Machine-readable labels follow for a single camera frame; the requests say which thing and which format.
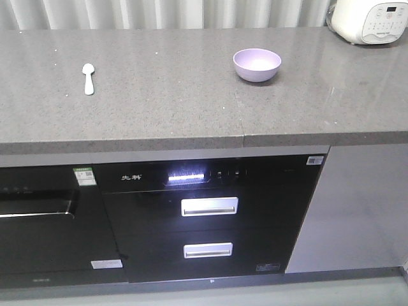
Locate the lower silver drawer handle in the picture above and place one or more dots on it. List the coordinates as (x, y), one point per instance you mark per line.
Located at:
(211, 250)

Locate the upper silver drawer handle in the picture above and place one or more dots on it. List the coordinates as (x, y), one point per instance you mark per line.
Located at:
(209, 206)

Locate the purple plastic bowl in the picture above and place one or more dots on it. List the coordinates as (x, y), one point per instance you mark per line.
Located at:
(256, 64)

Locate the grey cabinet door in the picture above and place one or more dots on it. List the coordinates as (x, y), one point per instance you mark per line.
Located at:
(358, 214)

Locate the pale green plastic spoon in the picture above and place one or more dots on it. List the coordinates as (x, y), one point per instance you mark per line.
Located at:
(88, 69)

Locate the silver drawer handle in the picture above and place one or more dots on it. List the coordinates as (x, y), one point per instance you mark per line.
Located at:
(211, 250)
(209, 206)

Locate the black disinfection cabinet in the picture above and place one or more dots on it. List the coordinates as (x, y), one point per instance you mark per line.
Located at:
(143, 199)

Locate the white rice cooker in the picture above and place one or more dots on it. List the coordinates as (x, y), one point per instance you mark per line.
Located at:
(369, 22)

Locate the white pleated curtain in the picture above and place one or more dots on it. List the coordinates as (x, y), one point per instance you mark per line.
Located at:
(129, 14)

